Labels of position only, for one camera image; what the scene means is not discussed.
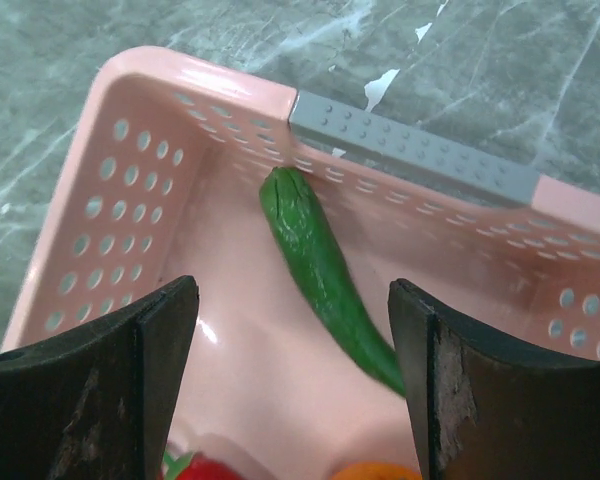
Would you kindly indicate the orange fruit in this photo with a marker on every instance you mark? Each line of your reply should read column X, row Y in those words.
column 376, row 471

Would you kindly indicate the green cucumber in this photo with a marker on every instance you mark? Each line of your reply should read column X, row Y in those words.
column 315, row 261

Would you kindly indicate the pink perforated plastic basket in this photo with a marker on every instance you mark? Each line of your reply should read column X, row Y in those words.
column 271, row 284

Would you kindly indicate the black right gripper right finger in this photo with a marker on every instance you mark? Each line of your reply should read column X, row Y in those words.
column 486, row 405

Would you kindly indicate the cherry tomato sprig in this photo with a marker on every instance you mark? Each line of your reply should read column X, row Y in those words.
column 195, row 466

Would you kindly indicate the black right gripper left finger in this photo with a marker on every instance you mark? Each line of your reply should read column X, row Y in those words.
column 97, row 401

